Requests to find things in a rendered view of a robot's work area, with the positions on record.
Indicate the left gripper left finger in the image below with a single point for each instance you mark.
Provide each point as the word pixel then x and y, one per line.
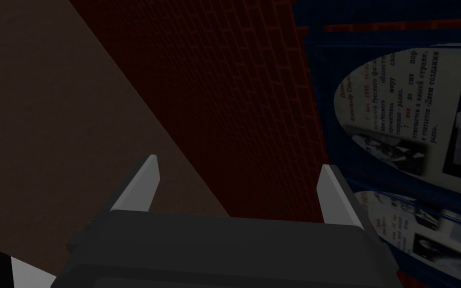
pixel 140 188

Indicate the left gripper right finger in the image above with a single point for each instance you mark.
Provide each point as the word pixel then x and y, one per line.
pixel 336 200

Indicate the blue framed wall poster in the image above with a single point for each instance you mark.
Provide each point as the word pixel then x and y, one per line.
pixel 406 120

